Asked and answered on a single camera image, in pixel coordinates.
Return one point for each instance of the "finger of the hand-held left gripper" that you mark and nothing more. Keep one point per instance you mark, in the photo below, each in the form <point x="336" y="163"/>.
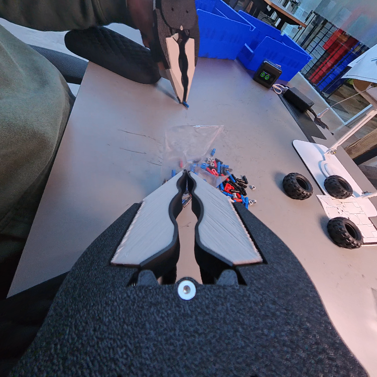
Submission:
<point x="174" y="56"/>
<point x="190" y="56"/>

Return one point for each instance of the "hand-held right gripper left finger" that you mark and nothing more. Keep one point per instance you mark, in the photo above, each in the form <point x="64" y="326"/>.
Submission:
<point x="147" y="230"/>

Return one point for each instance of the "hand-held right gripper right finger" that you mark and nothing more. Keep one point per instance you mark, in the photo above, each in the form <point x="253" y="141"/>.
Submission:
<point x="227" y="230"/>

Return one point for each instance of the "large pile of toy pins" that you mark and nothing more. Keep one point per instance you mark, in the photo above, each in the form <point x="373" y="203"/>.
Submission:
<point x="227" y="185"/>

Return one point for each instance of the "small cluster of toy pins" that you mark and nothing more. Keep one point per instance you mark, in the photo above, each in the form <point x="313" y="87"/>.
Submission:
<point x="175" y="172"/>

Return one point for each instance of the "black toy tyre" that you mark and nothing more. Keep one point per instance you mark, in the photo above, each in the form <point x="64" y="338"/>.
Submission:
<point x="330" y="189"/>
<point x="333" y="234"/>
<point x="288" y="188"/>

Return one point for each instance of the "clear plastic bag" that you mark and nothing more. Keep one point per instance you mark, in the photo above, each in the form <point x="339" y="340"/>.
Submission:
<point x="188" y="144"/>

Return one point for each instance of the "grey desk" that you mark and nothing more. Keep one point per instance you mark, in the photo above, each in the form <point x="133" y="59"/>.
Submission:
<point x="106" y="147"/>

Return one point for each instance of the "white desk lamp stand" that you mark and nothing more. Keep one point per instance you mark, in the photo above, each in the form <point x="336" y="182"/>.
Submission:
<point x="312" y="156"/>

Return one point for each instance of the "black desk mat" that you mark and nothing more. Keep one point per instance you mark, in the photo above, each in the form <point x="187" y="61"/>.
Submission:
<point x="306" y="123"/>

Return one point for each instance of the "person's left hand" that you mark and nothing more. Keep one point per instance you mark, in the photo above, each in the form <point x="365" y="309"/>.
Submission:
<point x="141" y="23"/>

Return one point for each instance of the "blue storage bin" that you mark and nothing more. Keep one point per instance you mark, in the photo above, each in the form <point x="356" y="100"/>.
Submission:
<point x="283" y="56"/>
<point x="221" y="32"/>

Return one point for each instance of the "black padded armrest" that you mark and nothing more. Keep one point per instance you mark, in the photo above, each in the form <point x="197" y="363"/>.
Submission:
<point x="112" y="53"/>

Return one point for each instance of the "black charger with green display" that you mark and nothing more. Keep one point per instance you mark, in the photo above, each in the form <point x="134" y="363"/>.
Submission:
<point x="268" y="75"/>

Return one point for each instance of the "black power adapter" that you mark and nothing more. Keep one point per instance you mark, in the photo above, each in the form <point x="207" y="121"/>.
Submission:
<point x="299" y="99"/>

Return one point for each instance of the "white sticker sheet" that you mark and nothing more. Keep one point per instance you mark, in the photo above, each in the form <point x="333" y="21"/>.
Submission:
<point x="353" y="209"/>

